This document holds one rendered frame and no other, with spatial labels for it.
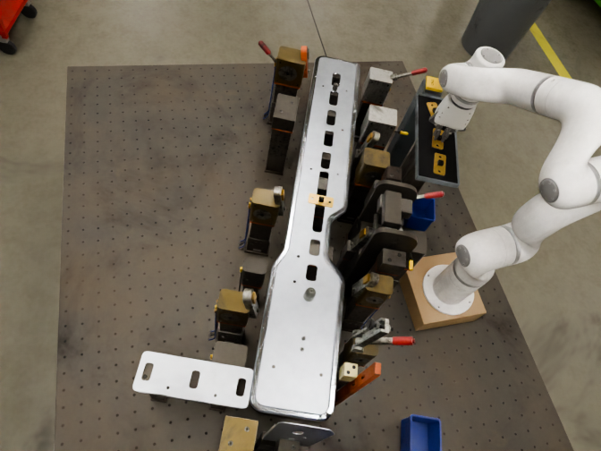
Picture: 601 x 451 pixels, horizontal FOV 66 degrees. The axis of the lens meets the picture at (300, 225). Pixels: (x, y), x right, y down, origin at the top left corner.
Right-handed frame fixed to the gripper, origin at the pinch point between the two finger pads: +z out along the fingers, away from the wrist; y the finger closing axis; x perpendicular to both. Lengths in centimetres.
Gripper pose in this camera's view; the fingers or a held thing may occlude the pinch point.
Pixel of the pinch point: (441, 133)
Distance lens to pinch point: 159.5
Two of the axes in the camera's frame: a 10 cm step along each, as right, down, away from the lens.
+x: -2.1, 8.3, -5.2
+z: -1.6, 4.9, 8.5
